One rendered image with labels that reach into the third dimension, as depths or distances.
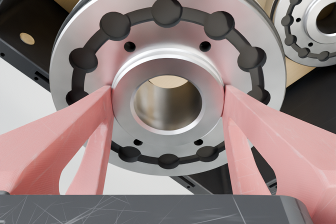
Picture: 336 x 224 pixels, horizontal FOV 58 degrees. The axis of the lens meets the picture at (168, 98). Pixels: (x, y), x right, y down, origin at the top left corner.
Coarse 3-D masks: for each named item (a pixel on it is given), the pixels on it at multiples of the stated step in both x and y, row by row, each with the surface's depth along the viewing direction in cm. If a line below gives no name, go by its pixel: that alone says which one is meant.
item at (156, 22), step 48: (96, 0) 11; (144, 0) 11; (192, 0) 11; (240, 0) 11; (96, 48) 12; (144, 48) 12; (192, 48) 12; (240, 48) 12; (144, 144) 15; (192, 144) 15
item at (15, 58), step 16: (0, 0) 20; (0, 48) 22; (16, 48) 23; (16, 64) 23; (32, 64) 23; (48, 80) 24; (176, 176) 29; (192, 176) 30; (272, 176) 30; (192, 192) 31; (208, 192) 31
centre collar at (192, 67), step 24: (168, 48) 12; (120, 72) 12; (144, 72) 12; (168, 72) 12; (192, 72) 12; (216, 72) 12; (120, 96) 12; (216, 96) 12; (120, 120) 13; (144, 120) 14; (192, 120) 13; (216, 120) 13; (168, 144) 14
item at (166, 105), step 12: (144, 84) 16; (192, 84) 15; (144, 96) 15; (156, 96) 16; (168, 96) 16; (180, 96) 16; (192, 96) 15; (144, 108) 14; (156, 108) 15; (168, 108) 15; (180, 108) 15; (192, 108) 14; (156, 120) 14; (168, 120) 14; (180, 120) 14
